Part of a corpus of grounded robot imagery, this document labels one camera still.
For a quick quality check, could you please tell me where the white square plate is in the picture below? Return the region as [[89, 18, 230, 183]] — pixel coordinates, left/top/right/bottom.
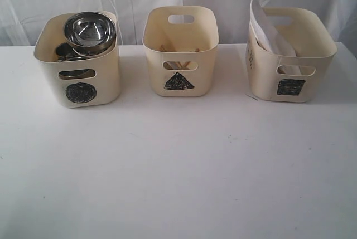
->
[[249, 0, 303, 77]]

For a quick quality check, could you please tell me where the stainless steel bowl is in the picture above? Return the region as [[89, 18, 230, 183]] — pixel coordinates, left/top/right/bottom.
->
[[63, 12, 117, 52]]

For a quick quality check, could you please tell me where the steel table knife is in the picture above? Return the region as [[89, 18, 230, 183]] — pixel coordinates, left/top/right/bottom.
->
[[167, 61, 180, 70]]

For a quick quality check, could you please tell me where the white ceramic bowl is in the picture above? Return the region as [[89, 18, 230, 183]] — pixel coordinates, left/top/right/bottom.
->
[[74, 42, 116, 58]]

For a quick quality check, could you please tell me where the cream bin with triangle mark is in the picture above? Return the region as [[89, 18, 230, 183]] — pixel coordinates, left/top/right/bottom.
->
[[143, 6, 219, 97]]

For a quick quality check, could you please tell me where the cream bin with circle mark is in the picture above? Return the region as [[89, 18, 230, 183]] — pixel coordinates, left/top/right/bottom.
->
[[33, 13, 120, 108]]

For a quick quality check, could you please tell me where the cream bin with square mark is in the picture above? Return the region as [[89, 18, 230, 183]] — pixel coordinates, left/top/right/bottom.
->
[[245, 7, 337, 103]]

